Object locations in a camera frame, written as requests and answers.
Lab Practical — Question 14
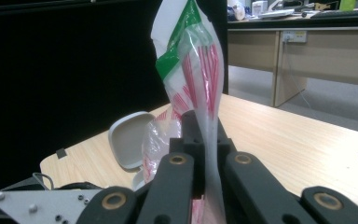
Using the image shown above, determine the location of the thin white cable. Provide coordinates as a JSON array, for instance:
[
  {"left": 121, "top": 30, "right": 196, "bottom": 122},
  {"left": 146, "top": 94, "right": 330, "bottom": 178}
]
[{"left": 283, "top": 40, "right": 311, "bottom": 109}]

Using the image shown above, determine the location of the white flat device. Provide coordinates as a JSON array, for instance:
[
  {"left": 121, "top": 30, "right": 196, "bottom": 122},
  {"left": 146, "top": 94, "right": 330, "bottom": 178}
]
[{"left": 256, "top": 8, "right": 296, "bottom": 20}]

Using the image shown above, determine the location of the white box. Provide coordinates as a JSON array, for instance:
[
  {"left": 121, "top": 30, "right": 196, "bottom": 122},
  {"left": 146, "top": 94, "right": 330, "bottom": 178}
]
[{"left": 250, "top": 0, "right": 269, "bottom": 17}]

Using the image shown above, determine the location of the black tape patch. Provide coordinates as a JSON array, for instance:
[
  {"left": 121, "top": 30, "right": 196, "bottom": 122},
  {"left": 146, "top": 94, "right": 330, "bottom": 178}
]
[{"left": 55, "top": 147, "right": 68, "bottom": 160}]

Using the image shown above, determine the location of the green object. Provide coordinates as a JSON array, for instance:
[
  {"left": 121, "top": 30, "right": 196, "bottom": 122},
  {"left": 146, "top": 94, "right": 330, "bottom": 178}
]
[{"left": 338, "top": 0, "right": 357, "bottom": 13}]

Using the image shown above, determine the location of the left hand-held gripper cable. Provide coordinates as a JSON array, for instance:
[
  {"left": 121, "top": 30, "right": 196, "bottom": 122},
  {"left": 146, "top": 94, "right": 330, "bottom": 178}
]
[{"left": 32, "top": 172, "right": 56, "bottom": 191}]

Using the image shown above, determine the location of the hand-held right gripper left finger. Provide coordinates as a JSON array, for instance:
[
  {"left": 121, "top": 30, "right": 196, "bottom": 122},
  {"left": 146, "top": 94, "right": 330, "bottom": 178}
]
[{"left": 168, "top": 110, "right": 207, "bottom": 199}]

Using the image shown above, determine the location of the black keyboard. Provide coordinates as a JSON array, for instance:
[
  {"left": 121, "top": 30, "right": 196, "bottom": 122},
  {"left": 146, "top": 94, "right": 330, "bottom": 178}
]
[{"left": 310, "top": 7, "right": 358, "bottom": 21}]

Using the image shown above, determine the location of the white wall socket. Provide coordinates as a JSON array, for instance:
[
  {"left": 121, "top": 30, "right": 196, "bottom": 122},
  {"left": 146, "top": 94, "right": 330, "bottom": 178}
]
[{"left": 282, "top": 30, "right": 309, "bottom": 44}]

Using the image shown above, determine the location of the red white green plastic bag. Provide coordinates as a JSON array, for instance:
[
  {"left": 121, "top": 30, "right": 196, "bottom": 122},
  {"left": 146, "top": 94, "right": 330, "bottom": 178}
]
[{"left": 141, "top": 0, "right": 228, "bottom": 224}]

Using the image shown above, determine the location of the beige wooden desk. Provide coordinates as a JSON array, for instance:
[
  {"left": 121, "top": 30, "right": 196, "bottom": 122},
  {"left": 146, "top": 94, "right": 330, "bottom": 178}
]
[{"left": 227, "top": 12, "right": 358, "bottom": 108}]

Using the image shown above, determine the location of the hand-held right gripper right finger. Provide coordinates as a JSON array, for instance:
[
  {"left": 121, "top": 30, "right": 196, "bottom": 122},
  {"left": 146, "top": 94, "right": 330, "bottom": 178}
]
[{"left": 214, "top": 119, "right": 239, "bottom": 175}]

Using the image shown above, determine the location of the black curtain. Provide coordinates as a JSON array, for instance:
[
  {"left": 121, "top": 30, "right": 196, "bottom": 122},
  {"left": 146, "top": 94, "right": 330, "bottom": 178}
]
[{"left": 0, "top": 0, "right": 229, "bottom": 198}]

